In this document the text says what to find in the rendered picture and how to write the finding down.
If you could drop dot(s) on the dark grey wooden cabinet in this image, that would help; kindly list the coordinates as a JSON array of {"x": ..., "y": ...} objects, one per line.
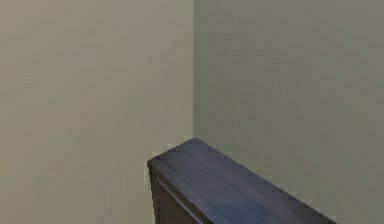
[{"x": 226, "y": 190}]

